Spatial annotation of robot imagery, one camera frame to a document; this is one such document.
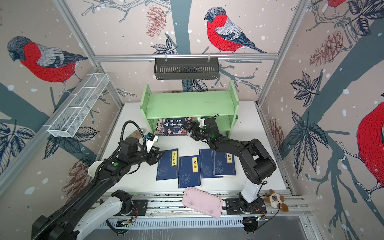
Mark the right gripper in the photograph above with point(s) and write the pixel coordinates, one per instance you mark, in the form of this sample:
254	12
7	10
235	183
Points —
196	130

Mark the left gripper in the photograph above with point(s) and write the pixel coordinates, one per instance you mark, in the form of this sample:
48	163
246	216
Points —
153	157

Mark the colourful illustrated history book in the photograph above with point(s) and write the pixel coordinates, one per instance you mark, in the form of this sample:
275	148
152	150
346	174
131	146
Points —
172	126

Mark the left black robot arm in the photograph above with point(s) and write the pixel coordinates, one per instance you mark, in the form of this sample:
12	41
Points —
75	220

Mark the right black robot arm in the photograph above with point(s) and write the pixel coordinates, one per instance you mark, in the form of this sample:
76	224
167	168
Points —
255	160

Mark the blue book left yellow label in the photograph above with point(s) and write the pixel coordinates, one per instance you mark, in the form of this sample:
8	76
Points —
168	166

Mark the blue book yellow label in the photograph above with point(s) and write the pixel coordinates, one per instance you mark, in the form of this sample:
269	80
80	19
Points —
168	166
189	172
223	164

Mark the small brown bottle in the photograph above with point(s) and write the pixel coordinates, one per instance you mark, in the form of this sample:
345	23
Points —
136	134

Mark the blue book plain cover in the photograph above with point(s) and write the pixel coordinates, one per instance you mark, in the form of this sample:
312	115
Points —
206	164

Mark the blue book centre yellow label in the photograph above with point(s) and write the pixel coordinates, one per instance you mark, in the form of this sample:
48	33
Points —
189	172

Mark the green wooden two-tier shelf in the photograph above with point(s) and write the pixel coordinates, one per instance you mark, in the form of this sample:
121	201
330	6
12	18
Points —
192	104

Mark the blue book right yellow label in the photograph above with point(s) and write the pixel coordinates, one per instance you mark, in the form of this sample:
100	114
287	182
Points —
223	164

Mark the pink plastic case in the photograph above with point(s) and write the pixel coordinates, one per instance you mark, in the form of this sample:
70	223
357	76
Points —
203	202

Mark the plush toy brown white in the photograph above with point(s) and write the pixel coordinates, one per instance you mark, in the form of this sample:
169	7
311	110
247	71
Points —
277	201

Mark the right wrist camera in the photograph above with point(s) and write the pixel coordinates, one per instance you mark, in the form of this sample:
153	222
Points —
201	121

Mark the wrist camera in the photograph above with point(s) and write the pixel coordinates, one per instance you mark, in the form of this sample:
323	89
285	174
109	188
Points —
201	121
150	140

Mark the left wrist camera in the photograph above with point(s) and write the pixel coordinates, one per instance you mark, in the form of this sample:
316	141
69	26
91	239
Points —
150	140

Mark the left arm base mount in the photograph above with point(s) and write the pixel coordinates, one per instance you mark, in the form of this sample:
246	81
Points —
137	208

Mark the black hanging wire basket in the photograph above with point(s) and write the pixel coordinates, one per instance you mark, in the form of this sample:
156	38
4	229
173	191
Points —
187	69

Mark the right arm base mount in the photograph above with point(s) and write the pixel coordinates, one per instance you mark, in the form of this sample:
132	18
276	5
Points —
240	206

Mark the white mesh wall tray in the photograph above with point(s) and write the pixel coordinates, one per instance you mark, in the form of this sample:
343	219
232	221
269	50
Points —
71	118

